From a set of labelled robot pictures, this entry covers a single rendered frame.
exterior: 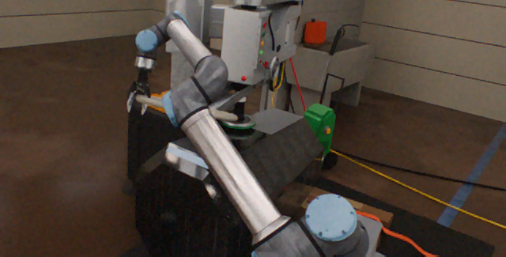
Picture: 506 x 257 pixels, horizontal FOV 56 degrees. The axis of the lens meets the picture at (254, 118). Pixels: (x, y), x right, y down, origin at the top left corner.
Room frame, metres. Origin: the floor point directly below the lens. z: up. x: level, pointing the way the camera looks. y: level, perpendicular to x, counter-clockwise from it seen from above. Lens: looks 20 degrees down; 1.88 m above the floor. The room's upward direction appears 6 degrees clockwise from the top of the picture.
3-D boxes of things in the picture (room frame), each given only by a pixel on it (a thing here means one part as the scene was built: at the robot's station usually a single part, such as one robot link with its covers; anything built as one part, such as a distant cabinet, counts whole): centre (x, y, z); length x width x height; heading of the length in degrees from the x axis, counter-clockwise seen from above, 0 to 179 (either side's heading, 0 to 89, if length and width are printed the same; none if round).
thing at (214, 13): (3.35, 0.33, 1.39); 0.74 x 0.34 x 0.25; 92
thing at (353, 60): (5.97, -0.92, 0.43); 1.30 x 0.62 x 0.86; 147
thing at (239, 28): (2.82, 0.07, 1.34); 0.36 x 0.22 x 0.45; 160
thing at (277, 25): (3.11, -0.05, 1.33); 0.74 x 0.23 x 0.49; 160
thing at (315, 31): (5.99, -0.67, 1.00); 0.50 x 0.22 x 0.33; 147
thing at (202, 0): (3.34, 0.52, 1.36); 0.35 x 0.35 x 0.41
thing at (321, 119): (4.15, -0.59, 0.43); 0.35 x 0.35 x 0.87; 40
